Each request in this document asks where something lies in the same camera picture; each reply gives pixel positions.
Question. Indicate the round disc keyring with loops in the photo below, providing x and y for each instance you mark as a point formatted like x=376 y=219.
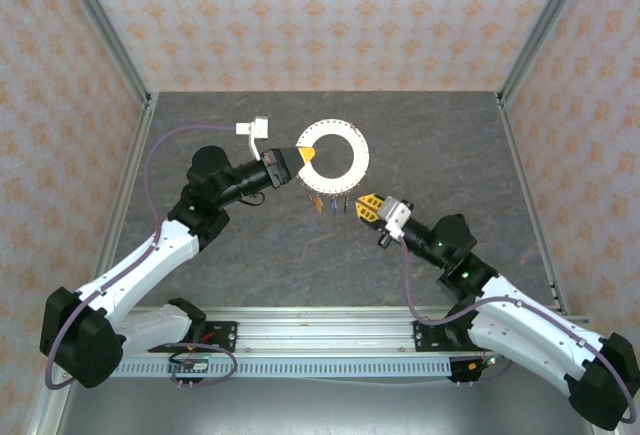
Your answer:
x=350 y=175

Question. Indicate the key with blue tag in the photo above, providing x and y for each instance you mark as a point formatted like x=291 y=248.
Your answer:
x=321 y=206

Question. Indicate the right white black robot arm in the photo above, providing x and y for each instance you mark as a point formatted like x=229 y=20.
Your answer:
x=530 y=330

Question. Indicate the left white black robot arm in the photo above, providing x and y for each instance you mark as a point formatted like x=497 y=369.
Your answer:
x=165 y=250

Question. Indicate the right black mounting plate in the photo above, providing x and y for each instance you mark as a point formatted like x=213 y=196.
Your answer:
x=425 y=335

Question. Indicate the black mounting plate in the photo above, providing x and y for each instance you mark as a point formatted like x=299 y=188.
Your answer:
x=225 y=332
x=425 y=335

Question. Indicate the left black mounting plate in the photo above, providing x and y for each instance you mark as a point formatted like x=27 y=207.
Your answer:
x=225 y=332

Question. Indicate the left small controller board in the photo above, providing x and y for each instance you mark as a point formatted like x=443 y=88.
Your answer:
x=192 y=366

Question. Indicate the grey metal shelf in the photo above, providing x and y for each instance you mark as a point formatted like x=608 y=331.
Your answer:
x=325 y=410

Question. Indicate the left aluminium table side rail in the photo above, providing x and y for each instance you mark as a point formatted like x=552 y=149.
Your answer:
x=129 y=180

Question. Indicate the aluminium table side rail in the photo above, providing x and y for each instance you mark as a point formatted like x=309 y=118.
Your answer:
x=517 y=155
x=129 y=180

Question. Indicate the right aluminium table side rail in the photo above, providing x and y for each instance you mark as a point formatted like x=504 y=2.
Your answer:
x=517 y=155

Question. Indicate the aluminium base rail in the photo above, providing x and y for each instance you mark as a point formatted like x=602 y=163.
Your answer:
x=325 y=330

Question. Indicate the left aluminium frame post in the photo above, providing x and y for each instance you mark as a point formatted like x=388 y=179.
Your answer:
x=101 y=20

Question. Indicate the aluminium frame post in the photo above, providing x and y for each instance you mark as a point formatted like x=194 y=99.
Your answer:
x=101 y=20
x=546 y=20

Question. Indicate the right aluminium frame post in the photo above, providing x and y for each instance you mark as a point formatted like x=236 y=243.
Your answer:
x=546 y=20

